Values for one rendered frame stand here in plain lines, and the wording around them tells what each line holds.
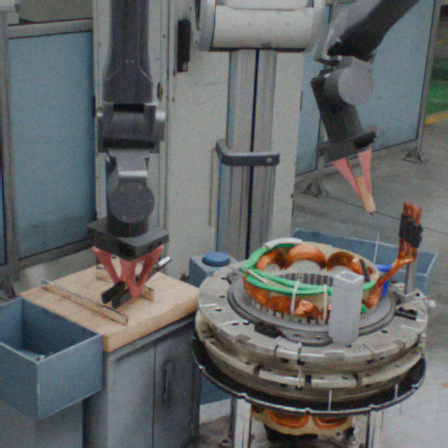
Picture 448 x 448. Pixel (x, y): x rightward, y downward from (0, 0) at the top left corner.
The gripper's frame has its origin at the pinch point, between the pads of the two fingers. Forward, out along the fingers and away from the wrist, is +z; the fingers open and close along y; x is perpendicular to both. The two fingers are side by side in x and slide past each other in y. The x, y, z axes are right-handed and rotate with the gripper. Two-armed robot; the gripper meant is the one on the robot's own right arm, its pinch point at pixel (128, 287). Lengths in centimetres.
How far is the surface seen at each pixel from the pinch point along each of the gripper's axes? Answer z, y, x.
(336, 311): -4.7, 29.9, 7.3
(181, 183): 71, -139, 166
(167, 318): 4.5, 4.7, 3.0
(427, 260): 7, 21, 50
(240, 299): -0.7, 14.7, 7.1
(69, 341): 6.1, -2.8, -8.6
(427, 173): 137, -153, 404
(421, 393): 34, 22, 52
